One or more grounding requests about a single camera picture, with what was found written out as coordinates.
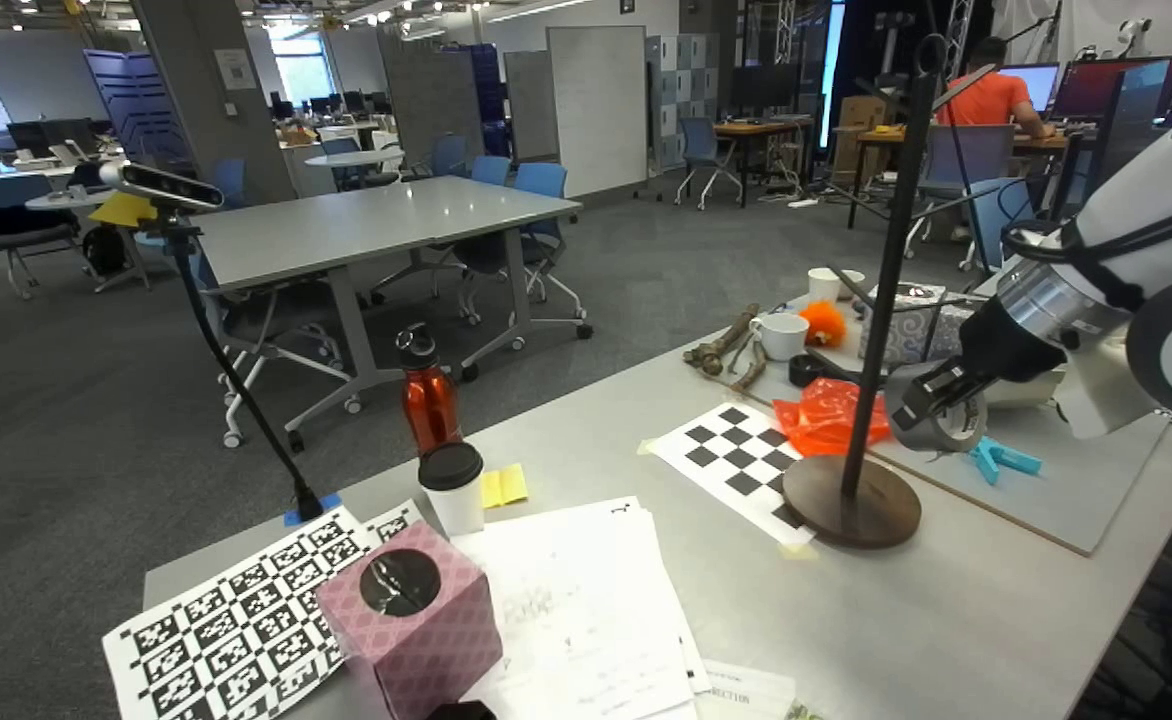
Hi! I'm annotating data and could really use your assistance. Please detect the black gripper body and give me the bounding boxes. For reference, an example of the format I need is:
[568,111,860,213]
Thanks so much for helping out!
[946,295,1073,400]

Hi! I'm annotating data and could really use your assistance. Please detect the printed marker tag sheet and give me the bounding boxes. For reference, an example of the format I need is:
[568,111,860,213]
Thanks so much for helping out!
[98,499,427,720]

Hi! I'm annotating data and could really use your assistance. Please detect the yellow bag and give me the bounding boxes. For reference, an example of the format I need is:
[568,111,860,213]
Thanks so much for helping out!
[87,187,163,231]

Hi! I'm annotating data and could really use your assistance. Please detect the person in orange shirt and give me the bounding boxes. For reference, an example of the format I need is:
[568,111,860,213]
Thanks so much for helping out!
[940,44,1068,145]

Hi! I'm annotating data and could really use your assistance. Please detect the gray mat board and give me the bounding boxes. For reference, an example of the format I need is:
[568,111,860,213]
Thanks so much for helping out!
[754,355,1172,561]

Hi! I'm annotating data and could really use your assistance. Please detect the black white checkerboard sheet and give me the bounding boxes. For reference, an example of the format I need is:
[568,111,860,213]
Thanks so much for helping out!
[639,400,815,551]

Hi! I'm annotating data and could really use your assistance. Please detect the orange plastic bag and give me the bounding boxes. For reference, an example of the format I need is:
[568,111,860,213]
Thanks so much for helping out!
[770,376,898,459]

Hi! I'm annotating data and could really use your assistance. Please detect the gray office table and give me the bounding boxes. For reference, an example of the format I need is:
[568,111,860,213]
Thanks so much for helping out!
[187,171,586,452]

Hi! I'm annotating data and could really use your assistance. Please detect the red water bottle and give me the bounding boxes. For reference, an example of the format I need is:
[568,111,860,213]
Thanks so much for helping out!
[392,318,462,457]

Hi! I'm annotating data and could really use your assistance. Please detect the orange fluffy toy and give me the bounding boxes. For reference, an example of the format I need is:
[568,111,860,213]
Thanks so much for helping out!
[796,301,850,353]

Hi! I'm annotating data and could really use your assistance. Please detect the black office chair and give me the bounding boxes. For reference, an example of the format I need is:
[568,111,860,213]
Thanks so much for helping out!
[0,171,96,295]

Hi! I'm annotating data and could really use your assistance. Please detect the black camera on gooseneck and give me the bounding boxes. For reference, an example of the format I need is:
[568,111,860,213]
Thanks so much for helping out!
[116,160,334,527]

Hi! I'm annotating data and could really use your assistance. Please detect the black peg stand wooden base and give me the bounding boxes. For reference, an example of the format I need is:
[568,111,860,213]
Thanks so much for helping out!
[778,31,962,551]

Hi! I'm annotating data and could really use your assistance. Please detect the pink tissue box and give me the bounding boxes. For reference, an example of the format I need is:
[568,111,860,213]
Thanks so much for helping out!
[310,521,508,720]

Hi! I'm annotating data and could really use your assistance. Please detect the small white paper note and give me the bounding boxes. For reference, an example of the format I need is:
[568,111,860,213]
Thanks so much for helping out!
[689,655,800,720]

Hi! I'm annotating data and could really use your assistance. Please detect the yellow sticky notes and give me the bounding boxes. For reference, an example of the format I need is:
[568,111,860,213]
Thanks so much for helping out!
[475,459,537,512]

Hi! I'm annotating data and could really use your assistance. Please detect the white paper cup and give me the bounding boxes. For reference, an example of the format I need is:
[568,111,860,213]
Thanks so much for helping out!
[754,308,811,362]
[804,262,849,308]

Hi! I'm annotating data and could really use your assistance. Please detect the black monitor on stand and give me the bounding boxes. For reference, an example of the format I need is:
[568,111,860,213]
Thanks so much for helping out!
[1035,56,1172,242]

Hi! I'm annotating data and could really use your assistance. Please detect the white partition board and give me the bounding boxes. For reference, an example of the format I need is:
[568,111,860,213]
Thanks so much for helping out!
[543,20,650,199]

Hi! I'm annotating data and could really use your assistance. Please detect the black ball holder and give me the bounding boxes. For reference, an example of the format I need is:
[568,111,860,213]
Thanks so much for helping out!
[784,353,854,391]

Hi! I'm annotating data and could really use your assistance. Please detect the lit laptop screen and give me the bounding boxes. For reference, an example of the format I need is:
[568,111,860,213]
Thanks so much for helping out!
[1001,58,1064,117]

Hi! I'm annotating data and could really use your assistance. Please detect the white paper stack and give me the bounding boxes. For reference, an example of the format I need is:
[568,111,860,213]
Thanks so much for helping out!
[455,490,709,720]

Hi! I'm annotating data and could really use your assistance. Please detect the white cup black lid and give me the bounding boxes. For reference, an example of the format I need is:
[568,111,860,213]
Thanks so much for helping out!
[414,440,486,538]

